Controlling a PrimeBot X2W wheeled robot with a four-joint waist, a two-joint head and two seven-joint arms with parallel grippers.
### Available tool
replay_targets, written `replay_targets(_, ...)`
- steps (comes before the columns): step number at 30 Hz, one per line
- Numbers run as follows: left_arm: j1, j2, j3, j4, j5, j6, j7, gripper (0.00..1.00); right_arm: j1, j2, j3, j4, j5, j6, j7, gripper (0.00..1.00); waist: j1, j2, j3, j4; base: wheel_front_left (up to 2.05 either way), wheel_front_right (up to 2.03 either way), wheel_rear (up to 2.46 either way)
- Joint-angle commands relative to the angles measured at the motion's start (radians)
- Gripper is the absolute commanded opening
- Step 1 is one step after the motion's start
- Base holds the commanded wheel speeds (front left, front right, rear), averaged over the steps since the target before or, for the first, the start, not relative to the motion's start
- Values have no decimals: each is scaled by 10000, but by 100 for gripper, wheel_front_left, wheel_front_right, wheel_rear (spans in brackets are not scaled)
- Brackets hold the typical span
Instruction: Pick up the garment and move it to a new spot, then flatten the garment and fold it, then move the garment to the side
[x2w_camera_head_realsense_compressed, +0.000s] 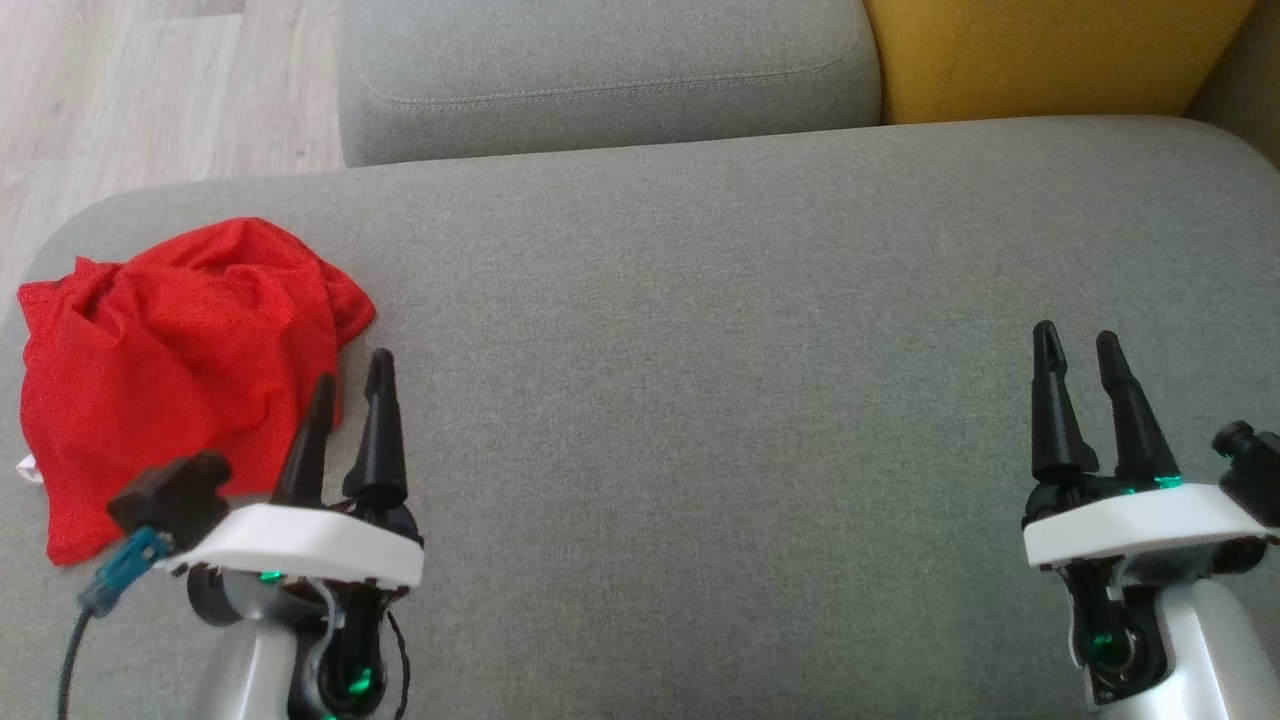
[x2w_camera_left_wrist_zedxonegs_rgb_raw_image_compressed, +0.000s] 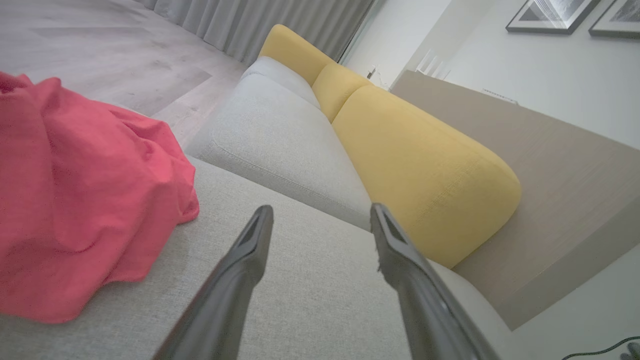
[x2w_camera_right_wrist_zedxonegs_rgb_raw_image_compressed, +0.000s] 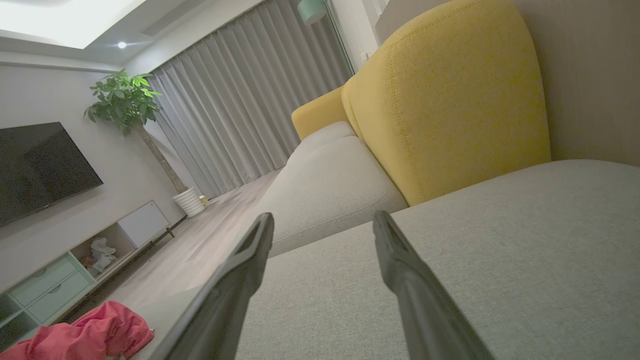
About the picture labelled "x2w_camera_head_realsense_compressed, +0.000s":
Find grey sofa seat cushion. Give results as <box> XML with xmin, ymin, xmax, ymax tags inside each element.
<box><xmin>338</xmin><ymin>0</ymin><xmax>883</xmax><ymax>168</ymax></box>

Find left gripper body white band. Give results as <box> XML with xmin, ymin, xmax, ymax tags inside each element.
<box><xmin>155</xmin><ymin>500</ymin><xmax>426</xmax><ymax>720</ymax></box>

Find grey and yellow sofa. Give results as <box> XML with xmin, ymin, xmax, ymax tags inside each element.
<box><xmin>0</xmin><ymin>115</ymin><xmax>1280</xmax><ymax>720</ymax></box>

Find yellow sofa back cushion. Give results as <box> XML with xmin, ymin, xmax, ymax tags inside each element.
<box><xmin>863</xmin><ymin>0</ymin><xmax>1259</xmax><ymax>126</ymax></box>

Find red and white jersey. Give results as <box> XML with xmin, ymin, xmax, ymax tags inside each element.
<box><xmin>17</xmin><ymin>216</ymin><xmax>378</xmax><ymax>567</ymax></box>

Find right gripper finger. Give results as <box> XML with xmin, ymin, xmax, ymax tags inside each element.
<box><xmin>1030</xmin><ymin>320</ymin><xmax>1099</xmax><ymax>481</ymax></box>
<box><xmin>1095</xmin><ymin>330</ymin><xmax>1183</xmax><ymax>491</ymax></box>

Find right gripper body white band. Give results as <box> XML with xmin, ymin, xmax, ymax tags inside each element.
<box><xmin>1022</xmin><ymin>480</ymin><xmax>1280</xmax><ymax>706</ymax></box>

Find black cable with blue plug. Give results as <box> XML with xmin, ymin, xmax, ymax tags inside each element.
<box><xmin>58</xmin><ymin>527</ymin><xmax>173</xmax><ymax>720</ymax></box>

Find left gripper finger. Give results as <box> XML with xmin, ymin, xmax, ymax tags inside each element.
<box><xmin>272</xmin><ymin>373</ymin><xmax>339</xmax><ymax>506</ymax></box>
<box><xmin>343</xmin><ymin>348</ymin><xmax>411</xmax><ymax>511</ymax></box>

